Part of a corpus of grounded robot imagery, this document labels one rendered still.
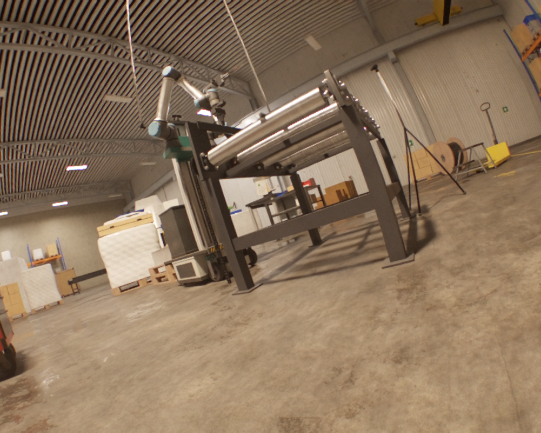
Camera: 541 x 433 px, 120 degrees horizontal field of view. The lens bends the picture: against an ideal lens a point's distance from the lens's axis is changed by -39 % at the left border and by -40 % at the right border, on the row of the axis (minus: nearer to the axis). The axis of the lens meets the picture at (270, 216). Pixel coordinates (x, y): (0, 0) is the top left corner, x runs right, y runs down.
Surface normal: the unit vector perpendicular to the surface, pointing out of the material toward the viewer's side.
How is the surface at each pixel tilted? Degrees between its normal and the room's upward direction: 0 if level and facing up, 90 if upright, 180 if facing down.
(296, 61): 90
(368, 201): 90
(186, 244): 90
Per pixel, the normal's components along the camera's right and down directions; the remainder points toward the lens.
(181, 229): 0.73, -0.26
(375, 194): -0.52, 0.15
